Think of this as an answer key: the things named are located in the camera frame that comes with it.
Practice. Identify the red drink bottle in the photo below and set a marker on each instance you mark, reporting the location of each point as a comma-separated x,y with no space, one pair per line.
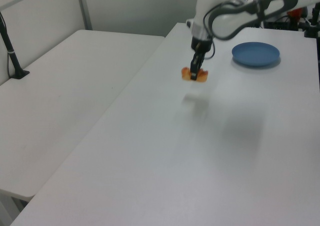
297,13

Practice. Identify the orange glazed bread roll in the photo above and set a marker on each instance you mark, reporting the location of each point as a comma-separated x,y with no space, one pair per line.
203,76

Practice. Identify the black clamp camera stand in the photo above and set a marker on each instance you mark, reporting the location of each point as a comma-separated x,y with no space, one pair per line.
312,28

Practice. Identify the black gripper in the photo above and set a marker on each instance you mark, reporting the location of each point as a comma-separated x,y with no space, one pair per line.
201,45

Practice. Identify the blue round plate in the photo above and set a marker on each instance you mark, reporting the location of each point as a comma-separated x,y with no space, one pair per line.
255,54

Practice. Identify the black crate box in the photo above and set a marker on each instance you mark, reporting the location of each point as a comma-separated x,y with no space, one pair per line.
280,25

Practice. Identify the white table leg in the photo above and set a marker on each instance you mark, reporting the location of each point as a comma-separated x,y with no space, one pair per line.
11,211

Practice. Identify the black camera stand with base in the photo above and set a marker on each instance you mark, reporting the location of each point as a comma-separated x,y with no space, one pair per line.
11,56

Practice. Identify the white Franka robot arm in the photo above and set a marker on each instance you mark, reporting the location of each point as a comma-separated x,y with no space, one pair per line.
225,20

